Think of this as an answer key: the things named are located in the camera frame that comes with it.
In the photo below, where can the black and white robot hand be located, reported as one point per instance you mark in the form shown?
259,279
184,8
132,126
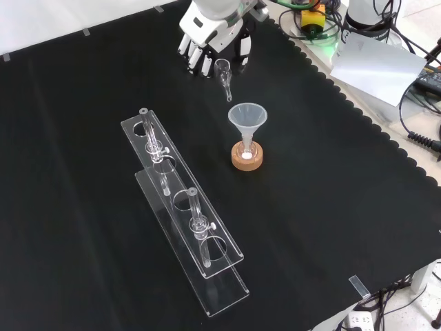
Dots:
203,29

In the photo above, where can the clear glass weighing funnel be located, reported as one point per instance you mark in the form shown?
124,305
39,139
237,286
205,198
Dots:
223,74

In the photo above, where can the clear plastic funnel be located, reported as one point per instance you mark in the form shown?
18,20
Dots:
246,117

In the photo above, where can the clear acrylic funnel stand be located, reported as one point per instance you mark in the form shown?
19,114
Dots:
193,220

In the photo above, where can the clear cloth clip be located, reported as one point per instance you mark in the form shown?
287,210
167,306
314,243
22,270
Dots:
359,286
86,32
5,57
160,9

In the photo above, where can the yellow stop button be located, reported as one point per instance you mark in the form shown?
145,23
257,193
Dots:
311,20

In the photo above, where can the small round-bottom glass flask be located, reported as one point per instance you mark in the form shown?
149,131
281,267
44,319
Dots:
246,154

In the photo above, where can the pale board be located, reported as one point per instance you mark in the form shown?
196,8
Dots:
375,65

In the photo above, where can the black table cloth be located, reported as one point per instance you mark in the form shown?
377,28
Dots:
310,207

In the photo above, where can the black power adapter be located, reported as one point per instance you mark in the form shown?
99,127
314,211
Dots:
430,77

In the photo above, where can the white power strip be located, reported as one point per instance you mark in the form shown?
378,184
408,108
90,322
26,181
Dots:
360,320

